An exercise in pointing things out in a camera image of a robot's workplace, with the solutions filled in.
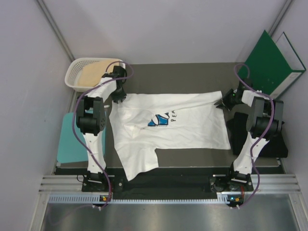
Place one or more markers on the aluminium rail frame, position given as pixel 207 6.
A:
pixel 277 205

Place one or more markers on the white daisy print t-shirt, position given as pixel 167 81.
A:
pixel 143 123

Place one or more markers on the beige folded t-shirt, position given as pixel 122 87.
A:
pixel 91 74

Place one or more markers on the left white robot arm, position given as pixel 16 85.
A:
pixel 90 118

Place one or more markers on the teal cutting mat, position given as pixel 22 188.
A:
pixel 69 149

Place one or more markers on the green ring binder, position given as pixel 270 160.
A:
pixel 274 65

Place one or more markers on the folded black t-shirt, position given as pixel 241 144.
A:
pixel 275 148

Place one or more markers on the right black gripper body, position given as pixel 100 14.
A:
pixel 230 100

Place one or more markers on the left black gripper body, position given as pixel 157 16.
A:
pixel 118 94

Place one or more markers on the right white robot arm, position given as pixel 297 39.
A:
pixel 264 123

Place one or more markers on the white plastic basket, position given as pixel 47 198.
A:
pixel 74 72

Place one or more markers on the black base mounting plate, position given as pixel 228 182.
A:
pixel 165 182

